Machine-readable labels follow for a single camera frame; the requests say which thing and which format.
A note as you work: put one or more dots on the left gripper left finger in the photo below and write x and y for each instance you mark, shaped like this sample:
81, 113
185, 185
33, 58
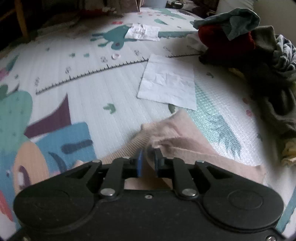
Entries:
115, 174

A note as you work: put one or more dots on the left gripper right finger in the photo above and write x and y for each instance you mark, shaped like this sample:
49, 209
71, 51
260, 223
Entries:
177, 171

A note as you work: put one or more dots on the pink knit sweater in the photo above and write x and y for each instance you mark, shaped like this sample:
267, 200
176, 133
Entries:
176, 136

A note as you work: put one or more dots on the white crumpled paper sheet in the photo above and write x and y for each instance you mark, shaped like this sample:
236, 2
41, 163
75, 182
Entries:
170, 81

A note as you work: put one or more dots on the cartoon print play mat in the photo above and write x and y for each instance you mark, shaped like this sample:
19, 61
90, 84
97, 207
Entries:
72, 96

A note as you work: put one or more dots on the cream quilted garment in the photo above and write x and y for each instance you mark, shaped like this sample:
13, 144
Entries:
289, 152

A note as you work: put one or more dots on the dark red black garment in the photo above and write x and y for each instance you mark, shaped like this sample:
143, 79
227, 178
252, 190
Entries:
251, 54

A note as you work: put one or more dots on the small white paper far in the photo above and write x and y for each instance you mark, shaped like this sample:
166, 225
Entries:
143, 32

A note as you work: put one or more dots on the teal blue garment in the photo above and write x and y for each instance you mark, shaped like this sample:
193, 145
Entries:
234, 23

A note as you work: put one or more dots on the grey hoodie garment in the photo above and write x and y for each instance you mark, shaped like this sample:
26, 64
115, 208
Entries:
284, 58

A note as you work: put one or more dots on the wooden chair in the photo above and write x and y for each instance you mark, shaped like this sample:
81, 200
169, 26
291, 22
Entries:
21, 20

